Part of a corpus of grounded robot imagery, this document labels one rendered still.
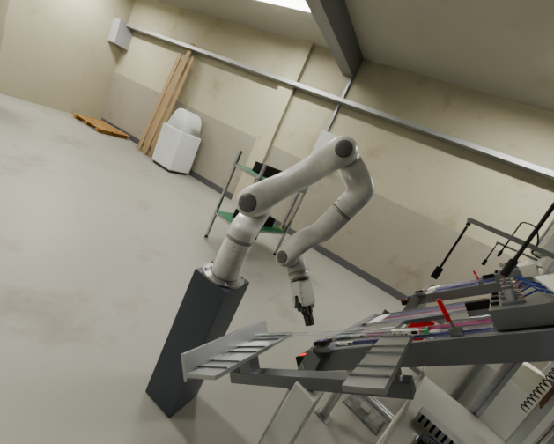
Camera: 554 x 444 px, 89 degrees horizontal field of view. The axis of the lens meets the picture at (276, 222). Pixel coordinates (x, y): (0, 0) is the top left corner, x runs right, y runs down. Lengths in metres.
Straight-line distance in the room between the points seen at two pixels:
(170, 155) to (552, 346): 5.69
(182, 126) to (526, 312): 5.57
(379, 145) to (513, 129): 1.66
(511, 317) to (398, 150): 4.03
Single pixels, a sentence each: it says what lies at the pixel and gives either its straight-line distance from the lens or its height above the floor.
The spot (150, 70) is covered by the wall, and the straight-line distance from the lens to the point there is 7.91.
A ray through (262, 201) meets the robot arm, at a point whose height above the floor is 1.09.
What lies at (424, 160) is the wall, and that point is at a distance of 4.73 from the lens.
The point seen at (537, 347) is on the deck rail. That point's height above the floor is 1.14.
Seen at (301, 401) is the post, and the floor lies 0.79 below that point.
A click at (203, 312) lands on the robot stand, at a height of 0.56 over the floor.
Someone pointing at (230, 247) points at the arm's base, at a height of 0.85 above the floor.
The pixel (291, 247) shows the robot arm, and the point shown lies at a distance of 1.03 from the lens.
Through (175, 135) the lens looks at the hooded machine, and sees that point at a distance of 5.89.
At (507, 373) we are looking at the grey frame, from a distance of 1.63.
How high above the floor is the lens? 1.29
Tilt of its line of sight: 13 degrees down
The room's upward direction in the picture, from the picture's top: 25 degrees clockwise
